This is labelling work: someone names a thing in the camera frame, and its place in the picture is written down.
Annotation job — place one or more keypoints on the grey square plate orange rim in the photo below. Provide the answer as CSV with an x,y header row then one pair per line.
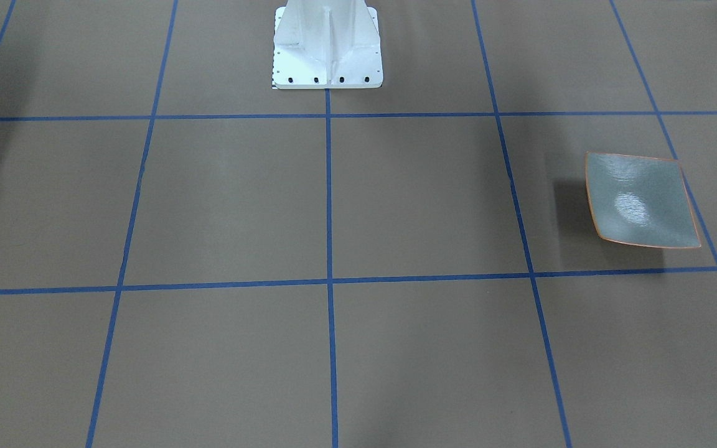
x,y
640,201

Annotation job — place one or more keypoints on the white camera pedestal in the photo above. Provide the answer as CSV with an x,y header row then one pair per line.
x,y
326,45

